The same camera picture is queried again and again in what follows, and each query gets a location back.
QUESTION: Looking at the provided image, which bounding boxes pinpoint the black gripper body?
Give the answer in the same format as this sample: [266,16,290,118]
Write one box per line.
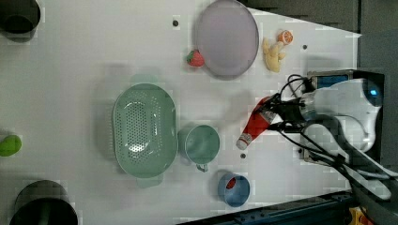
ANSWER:
[266,94,305,131]

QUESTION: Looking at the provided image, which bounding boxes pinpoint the red ketchup bottle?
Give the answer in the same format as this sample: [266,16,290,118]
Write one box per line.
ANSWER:
[236,94,280,150]

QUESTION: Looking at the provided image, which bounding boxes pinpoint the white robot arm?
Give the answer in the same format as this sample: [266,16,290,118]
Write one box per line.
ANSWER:
[260,78,397,203]

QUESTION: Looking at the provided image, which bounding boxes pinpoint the silver toaster oven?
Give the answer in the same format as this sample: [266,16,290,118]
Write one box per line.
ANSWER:
[299,69,384,153]

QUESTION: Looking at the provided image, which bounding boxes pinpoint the yellow ginger root toy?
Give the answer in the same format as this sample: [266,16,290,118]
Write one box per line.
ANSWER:
[262,37,285,73]

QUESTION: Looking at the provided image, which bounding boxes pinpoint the orange half toy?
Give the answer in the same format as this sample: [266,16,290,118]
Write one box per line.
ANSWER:
[278,30,294,45]

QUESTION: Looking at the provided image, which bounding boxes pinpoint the small red toy in bowl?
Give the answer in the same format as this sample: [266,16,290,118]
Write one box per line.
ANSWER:
[226,178,236,189]

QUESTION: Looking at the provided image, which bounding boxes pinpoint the green mug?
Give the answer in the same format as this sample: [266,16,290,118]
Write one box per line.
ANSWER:
[178,125,221,173]

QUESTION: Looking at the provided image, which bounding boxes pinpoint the lilac round plate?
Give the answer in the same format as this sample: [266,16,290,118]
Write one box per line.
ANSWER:
[195,0,259,77]

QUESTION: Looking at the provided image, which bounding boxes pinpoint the blue bowl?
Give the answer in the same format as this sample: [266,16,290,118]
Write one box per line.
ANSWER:
[218,172,251,207]

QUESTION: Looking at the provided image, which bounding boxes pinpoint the red strawberry toy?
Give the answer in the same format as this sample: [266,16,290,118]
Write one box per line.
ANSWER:
[186,50,205,68]

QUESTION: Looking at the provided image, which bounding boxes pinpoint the yellow orange device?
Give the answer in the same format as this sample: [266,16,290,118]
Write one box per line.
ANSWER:
[348,207,374,225]

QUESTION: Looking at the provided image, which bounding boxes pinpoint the green perforated colander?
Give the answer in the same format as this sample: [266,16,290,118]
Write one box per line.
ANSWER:
[112,74,178,188]

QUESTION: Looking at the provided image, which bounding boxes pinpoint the black cylinder bottom left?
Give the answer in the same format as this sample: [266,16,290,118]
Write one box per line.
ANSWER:
[9,180,79,225]

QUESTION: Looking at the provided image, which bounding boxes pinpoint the black cylinder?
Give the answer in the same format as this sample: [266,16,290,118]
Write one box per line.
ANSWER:
[9,180,79,225]
[0,0,41,34]

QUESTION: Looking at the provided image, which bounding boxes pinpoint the green pear toy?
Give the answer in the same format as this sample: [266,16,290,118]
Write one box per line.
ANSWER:
[0,135,22,157]

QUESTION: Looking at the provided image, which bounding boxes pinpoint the black cylinder top left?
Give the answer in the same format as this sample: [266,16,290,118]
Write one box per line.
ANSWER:
[0,0,41,34]

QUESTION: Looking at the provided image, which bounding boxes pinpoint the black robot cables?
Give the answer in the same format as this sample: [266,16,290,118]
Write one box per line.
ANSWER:
[267,73,398,225]

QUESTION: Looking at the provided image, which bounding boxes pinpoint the blue metal frame rail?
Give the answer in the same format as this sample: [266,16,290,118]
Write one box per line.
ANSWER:
[178,191,356,225]

